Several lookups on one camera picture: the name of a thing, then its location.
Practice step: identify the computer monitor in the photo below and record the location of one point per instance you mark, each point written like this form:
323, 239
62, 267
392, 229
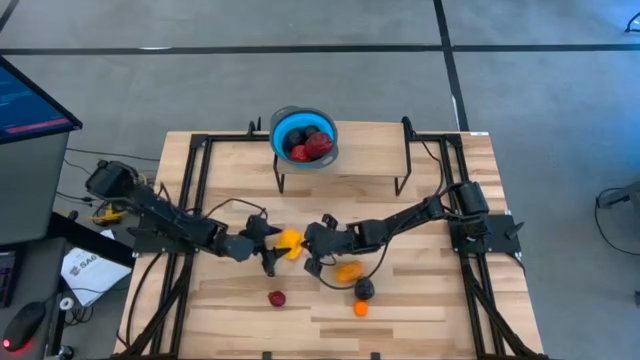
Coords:
25, 105

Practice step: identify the yellow clamp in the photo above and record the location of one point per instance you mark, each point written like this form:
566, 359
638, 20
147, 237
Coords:
107, 216

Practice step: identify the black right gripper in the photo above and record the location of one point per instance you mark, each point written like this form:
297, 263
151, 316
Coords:
327, 240

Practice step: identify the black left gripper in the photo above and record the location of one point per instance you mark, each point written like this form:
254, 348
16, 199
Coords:
237, 247

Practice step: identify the white tape roll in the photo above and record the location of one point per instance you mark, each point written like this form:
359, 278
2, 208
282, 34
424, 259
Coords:
66, 303

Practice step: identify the black side desk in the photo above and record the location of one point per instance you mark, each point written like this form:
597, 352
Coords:
35, 280

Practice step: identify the black computer mouse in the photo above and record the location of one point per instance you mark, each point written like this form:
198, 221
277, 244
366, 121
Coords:
22, 325

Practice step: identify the dark red mango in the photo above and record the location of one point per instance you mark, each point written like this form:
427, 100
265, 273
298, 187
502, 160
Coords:
276, 299

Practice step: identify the yellow bell pepper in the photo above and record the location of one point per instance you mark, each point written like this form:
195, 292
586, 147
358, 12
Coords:
290, 242

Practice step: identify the red apple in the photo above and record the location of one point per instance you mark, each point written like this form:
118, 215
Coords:
318, 145

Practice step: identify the blue collapsible bowl grey rim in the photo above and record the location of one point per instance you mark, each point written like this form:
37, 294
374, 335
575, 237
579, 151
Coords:
285, 125

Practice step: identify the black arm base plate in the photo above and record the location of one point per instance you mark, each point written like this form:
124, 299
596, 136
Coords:
145, 245
500, 235

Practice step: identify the black aluminium table frame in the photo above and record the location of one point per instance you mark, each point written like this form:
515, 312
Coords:
200, 139

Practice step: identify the dark round fruit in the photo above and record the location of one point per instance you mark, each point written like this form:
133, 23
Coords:
311, 131
295, 137

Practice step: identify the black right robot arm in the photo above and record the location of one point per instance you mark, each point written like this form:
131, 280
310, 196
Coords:
400, 220

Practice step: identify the white printed paper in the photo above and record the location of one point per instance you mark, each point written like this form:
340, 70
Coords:
92, 275

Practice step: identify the small red fruit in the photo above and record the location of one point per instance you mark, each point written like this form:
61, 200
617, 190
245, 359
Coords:
300, 153

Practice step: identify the orange fruit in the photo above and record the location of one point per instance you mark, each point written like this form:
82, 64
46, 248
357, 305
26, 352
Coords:
360, 309

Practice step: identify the wooden riser shelf black legs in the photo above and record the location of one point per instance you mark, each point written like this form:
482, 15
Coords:
370, 150

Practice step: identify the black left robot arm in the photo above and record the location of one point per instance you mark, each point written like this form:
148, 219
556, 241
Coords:
165, 220

